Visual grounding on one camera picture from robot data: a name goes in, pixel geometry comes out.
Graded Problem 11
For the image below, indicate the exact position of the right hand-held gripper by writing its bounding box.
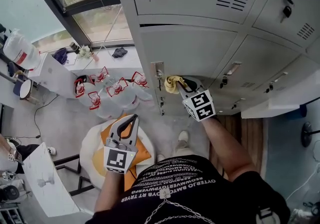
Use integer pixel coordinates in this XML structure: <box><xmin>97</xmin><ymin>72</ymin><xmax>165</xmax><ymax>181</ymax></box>
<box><xmin>175</xmin><ymin>75</ymin><xmax>217</xmax><ymax>122</ymax></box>

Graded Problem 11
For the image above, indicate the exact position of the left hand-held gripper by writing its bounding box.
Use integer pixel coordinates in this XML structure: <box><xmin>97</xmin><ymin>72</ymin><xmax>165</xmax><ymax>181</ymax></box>
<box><xmin>103</xmin><ymin>114</ymin><xmax>141</xmax><ymax>175</ymax></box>

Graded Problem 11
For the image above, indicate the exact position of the yellow wiping cloth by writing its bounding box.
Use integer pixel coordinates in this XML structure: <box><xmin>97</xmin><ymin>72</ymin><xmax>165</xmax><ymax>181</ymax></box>
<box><xmin>164</xmin><ymin>75</ymin><xmax>188</xmax><ymax>94</ymax></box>

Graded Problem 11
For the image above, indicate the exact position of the grey metal locker door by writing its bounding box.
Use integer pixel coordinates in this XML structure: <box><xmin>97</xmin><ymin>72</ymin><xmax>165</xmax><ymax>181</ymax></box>
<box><xmin>138</xmin><ymin>24</ymin><xmax>239</xmax><ymax>99</ymax></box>

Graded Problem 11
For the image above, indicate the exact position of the person's right forearm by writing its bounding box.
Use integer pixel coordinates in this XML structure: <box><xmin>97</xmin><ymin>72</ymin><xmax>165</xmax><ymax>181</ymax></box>
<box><xmin>201</xmin><ymin>115</ymin><xmax>256</xmax><ymax>183</ymax></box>

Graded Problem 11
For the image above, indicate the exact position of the person's left forearm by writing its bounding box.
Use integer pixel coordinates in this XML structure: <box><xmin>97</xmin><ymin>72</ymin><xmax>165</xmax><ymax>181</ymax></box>
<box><xmin>94</xmin><ymin>170</ymin><xmax>130</xmax><ymax>213</ymax></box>

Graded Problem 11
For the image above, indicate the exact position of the grey metal locker cabinet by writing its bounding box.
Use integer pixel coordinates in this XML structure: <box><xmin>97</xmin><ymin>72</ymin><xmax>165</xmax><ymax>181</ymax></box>
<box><xmin>110</xmin><ymin>0</ymin><xmax>320</xmax><ymax>119</ymax></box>

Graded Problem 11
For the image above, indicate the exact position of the white side cabinet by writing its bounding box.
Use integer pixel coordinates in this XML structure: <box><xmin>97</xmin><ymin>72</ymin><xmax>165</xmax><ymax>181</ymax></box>
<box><xmin>241</xmin><ymin>78</ymin><xmax>320</xmax><ymax>119</ymax></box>

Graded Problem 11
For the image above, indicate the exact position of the orange square pillow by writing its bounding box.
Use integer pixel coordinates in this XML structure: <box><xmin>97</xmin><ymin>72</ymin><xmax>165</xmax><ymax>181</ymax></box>
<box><xmin>99</xmin><ymin>113</ymin><xmax>153</xmax><ymax>191</ymax></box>

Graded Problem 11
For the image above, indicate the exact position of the yellow round cushion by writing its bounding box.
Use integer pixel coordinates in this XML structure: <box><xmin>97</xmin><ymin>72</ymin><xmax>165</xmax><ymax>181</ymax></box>
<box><xmin>91</xmin><ymin>147</ymin><xmax>108</xmax><ymax>176</ymax></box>

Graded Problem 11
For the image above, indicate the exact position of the white beanbag seat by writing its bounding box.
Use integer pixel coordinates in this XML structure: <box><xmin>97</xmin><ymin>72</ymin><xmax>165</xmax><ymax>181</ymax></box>
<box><xmin>79</xmin><ymin>122</ymin><xmax>156</xmax><ymax>190</ymax></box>

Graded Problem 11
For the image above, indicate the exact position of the white shoe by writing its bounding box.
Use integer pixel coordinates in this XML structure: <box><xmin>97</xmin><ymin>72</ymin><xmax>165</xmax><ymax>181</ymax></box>
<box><xmin>174</xmin><ymin>130</ymin><xmax>190</xmax><ymax>150</ymax></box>

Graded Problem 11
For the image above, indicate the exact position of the light trouser leg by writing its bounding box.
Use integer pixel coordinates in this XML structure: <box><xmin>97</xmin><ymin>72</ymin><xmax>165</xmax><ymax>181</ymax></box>
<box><xmin>156</xmin><ymin>147</ymin><xmax>198</xmax><ymax>163</ymax></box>

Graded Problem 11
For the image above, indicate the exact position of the brown wooden plank platform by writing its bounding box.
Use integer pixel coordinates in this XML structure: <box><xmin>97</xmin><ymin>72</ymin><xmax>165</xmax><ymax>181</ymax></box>
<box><xmin>208</xmin><ymin>113</ymin><xmax>265</xmax><ymax>181</ymax></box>

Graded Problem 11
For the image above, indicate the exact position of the dark crumpled cloth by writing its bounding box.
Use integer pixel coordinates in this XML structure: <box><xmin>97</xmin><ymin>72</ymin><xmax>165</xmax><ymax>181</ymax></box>
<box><xmin>111</xmin><ymin>47</ymin><xmax>129</xmax><ymax>58</ymax></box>

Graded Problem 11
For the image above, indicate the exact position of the black printed shirt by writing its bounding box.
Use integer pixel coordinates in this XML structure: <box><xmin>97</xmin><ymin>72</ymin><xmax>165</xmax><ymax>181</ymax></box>
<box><xmin>84</xmin><ymin>154</ymin><xmax>291</xmax><ymax>224</ymax></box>

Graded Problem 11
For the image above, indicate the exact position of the white flower bouquet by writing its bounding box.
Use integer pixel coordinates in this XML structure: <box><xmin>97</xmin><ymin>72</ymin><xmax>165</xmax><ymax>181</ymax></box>
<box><xmin>76</xmin><ymin>44</ymin><xmax>93</xmax><ymax>59</ymax></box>

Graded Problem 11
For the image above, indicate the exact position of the clear glass goblet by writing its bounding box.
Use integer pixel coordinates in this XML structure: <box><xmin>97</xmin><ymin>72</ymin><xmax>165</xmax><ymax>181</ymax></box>
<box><xmin>36</xmin><ymin>177</ymin><xmax>55</xmax><ymax>188</ymax></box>

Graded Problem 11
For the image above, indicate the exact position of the dark blue bag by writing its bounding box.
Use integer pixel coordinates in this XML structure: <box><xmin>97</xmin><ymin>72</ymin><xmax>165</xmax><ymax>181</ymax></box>
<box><xmin>52</xmin><ymin>47</ymin><xmax>70</xmax><ymax>65</ymax></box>

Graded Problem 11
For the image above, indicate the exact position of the dark jar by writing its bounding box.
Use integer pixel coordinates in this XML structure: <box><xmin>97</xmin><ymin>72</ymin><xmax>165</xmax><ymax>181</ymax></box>
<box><xmin>68</xmin><ymin>41</ymin><xmax>80</xmax><ymax>54</ymax></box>

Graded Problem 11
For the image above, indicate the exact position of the white marble table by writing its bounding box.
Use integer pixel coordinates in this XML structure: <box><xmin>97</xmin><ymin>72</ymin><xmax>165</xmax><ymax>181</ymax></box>
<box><xmin>21</xmin><ymin>142</ymin><xmax>96</xmax><ymax>219</ymax></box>

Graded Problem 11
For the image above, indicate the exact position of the round white stool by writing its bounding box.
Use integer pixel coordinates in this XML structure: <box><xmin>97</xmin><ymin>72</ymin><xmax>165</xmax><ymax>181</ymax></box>
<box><xmin>12</xmin><ymin>78</ymin><xmax>41</xmax><ymax>105</ymax></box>

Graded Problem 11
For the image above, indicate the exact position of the black floor stand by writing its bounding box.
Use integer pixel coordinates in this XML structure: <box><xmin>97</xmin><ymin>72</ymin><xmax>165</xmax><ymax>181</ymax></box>
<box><xmin>300</xmin><ymin>121</ymin><xmax>320</xmax><ymax>148</ymax></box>

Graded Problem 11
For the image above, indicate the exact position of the black round object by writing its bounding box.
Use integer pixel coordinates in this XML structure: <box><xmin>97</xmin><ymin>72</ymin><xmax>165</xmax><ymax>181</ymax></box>
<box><xmin>0</xmin><ymin>184</ymin><xmax>21</xmax><ymax>201</ymax></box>

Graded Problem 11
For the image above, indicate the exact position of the inverted water bottle red label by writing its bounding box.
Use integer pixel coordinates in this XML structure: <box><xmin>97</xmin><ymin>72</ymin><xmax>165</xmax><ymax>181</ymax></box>
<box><xmin>2</xmin><ymin>28</ymin><xmax>42</xmax><ymax>71</ymax></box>

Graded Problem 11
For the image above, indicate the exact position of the clear water jug red handle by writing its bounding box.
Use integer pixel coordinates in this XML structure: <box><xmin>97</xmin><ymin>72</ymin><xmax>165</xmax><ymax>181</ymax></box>
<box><xmin>87</xmin><ymin>90</ymin><xmax>118</xmax><ymax>119</ymax></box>
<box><xmin>73</xmin><ymin>77</ymin><xmax>95</xmax><ymax>108</ymax></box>
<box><xmin>89</xmin><ymin>66</ymin><xmax>110</xmax><ymax>86</ymax></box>
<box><xmin>106</xmin><ymin>77</ymin><xmax>138</xmax><ymax>113</ymax></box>
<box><xmin>131</xmin><ymin>70</ymin><xmax>155</xmax><ymax>105</ymax></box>

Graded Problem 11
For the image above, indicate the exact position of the silver chain necklace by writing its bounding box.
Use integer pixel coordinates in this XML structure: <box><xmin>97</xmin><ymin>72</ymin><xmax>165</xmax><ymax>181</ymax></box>
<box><xmin>143</xmin><ymin>189</ymin><xmax>216</xmax><ymax>224</ymax></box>

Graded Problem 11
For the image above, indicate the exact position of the black floor cable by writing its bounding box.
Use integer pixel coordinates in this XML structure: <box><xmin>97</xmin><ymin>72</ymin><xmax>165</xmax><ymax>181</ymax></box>
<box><xmin>33</xmin><ymin>94</ymin><xmax>61</xmax><ymax>139</ymax></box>

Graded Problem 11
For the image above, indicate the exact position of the black window frame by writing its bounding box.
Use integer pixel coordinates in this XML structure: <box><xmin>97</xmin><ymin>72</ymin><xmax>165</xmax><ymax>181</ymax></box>
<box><xmin>24</xmin><ymin>0</ymin><xmax>135</xmax><ymax>50</ymax></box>

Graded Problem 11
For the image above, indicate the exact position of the white floor cable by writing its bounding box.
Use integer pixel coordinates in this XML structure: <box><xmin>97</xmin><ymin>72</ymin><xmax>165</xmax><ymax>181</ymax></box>
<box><xmin>284</xmin><ymin>168</ymin><xmax>320</xmax><ymax>201</ymax></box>

